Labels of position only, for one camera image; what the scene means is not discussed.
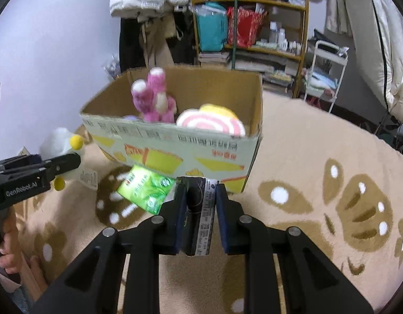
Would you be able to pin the open cardboard box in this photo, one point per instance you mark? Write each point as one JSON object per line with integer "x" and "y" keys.
{"x": 174, "y": 151}

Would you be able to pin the white fluffy pompom keychain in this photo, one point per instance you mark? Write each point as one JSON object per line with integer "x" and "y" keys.
{"x": 61, "y": 142}

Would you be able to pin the plastic bag with toys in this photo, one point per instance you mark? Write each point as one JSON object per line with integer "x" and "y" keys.
{"x": 112, "y": 67}

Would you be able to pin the green pole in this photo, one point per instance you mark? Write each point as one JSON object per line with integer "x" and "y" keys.
{"x": 235, "y": 33}

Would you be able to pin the white rolling cart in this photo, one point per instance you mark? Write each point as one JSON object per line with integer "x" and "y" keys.
{"x": 323, "y": 78}

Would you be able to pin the pink plush bear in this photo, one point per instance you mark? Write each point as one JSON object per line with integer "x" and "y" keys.
{"x": 150, "y": 98}

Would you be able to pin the wooden shelf unit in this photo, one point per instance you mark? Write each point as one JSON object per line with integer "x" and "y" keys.
{"x": 264, "y": 36}

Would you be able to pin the green tissue pack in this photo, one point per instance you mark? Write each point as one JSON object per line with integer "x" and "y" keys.
{"x": 148, "y": 190}

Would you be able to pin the beige patterned carpet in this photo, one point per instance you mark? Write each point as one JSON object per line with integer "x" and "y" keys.
{"x": 340, "y": 185}

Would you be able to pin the person's left hand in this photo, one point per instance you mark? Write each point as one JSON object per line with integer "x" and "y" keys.
{"x": 11, "y": 259}

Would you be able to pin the teal bag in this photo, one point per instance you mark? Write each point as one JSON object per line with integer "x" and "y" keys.
{"x": 212, "y": 26}

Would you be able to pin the black Face tissue pack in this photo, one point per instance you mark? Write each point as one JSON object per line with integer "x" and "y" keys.
{"x": 197, "y": 197}

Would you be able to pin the black hanging garment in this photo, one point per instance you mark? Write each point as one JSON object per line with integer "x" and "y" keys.
{"x": 131, "y": 54}

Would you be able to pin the purple haired plush doll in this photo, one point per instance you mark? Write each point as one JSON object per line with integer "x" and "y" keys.
{"x": 131, "y": 118}

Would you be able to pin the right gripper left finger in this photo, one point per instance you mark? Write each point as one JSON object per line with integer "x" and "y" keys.
{"x": 91, "y": 283}

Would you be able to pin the pink swirl roll plush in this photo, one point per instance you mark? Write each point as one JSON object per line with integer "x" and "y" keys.
{"x": 210, "y": 121}

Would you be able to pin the leaning cream mattress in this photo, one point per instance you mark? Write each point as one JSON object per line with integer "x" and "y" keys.
{"x": 377, "y": 29}

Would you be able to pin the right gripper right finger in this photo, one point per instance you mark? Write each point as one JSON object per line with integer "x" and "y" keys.
{"x": 283, "y": 266}

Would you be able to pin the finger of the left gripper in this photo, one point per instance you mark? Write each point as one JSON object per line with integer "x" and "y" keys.
{"x": 19, "y": 162}
{"x": 62, "y": 166}

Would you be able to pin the beige hanging trousers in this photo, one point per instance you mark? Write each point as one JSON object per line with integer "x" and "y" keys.
{"x": 153, "y": 40}

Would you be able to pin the yellow plush toy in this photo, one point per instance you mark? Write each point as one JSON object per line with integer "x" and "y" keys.
{"x": 216, "y": 109}

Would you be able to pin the stack of books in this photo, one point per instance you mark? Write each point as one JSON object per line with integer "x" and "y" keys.
{"x": 213, "y": 58}

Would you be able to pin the red patterned bag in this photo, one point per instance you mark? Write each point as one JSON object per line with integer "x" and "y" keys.
{"x": 249, "y": 25}

